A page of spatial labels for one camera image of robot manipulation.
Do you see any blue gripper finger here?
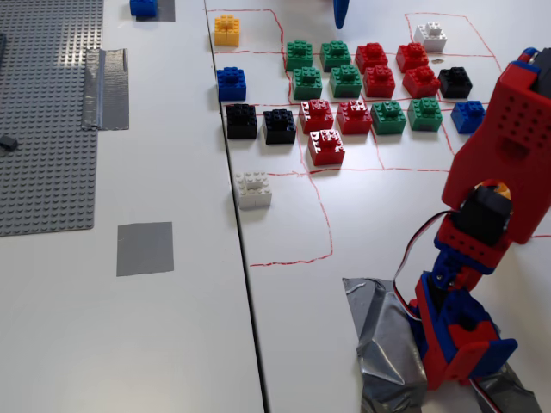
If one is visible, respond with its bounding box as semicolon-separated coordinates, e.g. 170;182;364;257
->
333;0;350;30

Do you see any green toy brick block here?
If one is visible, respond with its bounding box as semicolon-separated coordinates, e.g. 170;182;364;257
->
319;40;352;73
407;96;444;133
292;66;324;101
329;65;362;99
369;101;407;136
284;39;314;72

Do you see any red toy brick block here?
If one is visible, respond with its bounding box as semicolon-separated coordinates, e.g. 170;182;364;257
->
395;41;430;74
362;64;396;99
298;98;336;135
402;65;442;99
355;42;390;74
306;128;347;167
336;99;374;136

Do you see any white toy brick block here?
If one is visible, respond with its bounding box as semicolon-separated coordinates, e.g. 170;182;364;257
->
413;21;449;52
234;170;274;211

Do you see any black toy brick block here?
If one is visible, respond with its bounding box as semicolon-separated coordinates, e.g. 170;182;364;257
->
437;65;474;100
262;108;298;145
225;102;258;140

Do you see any blue toy brick block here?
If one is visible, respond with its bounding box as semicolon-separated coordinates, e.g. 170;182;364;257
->
129;0;159;19
215;66;248;102
449;100;486;135

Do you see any grey tape square marker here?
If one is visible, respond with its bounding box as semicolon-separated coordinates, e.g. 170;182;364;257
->
135;0;176;22
115;221;176;278

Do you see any grey studded baseplate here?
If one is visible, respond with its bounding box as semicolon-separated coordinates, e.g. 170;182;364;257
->
0;0;105;238

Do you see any silver duct tape strip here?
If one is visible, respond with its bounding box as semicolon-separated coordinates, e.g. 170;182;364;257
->
80;47;131;132

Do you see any white servo cable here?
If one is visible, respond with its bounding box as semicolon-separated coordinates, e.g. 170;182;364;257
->
392;210;453;324
467;377;504;413

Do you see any crumpled silver duct tape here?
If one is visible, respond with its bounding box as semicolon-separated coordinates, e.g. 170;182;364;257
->
342;276;544;413

